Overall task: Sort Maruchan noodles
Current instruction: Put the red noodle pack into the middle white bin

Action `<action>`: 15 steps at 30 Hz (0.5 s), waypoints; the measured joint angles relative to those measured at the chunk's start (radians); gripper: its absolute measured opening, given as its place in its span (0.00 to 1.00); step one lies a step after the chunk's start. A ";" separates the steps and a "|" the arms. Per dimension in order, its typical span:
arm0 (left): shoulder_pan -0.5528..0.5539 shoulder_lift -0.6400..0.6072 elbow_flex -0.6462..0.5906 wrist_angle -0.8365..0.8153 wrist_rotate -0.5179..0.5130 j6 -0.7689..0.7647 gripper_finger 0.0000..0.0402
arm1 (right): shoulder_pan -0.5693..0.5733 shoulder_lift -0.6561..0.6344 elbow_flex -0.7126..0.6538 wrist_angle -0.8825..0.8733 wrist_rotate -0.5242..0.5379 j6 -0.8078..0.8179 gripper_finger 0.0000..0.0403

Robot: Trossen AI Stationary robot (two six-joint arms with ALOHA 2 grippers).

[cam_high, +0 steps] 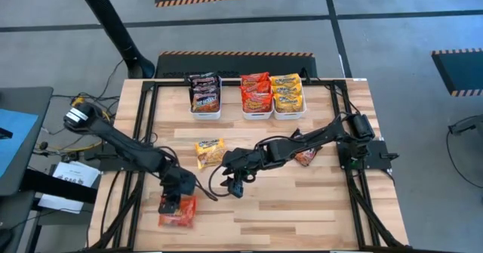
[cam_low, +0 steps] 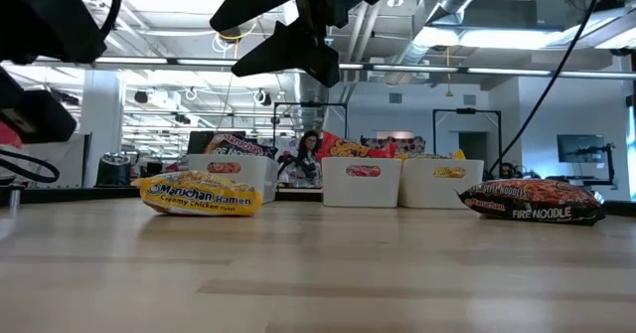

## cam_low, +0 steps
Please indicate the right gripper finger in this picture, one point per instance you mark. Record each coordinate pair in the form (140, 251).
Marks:
(263, 0)
(293, 49)

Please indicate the red Saucy Noodles pack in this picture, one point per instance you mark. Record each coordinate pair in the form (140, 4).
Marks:
(348, 148)
(5, 135)

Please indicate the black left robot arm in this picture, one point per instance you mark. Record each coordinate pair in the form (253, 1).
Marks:
(45, 15)

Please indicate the grey partition panel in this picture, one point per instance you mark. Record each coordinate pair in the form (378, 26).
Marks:
(64, 159)

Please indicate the white pillar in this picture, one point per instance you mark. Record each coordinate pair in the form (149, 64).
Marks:
(102, 124)

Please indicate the round black bin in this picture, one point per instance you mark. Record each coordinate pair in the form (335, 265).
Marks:
(113, 171)

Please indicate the person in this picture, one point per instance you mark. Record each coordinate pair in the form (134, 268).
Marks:
(309, 146)

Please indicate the white plastic bin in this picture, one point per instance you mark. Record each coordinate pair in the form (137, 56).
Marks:
(248, 179)
(338, 189)
(422, 189)

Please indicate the dotted patterned panel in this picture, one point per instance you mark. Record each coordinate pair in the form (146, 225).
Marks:
(410, 145)

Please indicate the dark screen on stand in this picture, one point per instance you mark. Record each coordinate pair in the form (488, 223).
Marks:
(579, 145)

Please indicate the silver ventilation duct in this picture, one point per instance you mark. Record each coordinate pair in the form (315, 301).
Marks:
(310, 99)

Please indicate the black metal stand frame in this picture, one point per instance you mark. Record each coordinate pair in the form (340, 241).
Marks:
(308, 104)
(467, 110)

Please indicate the black aluminium table frame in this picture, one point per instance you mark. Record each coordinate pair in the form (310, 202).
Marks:
(74, 194)

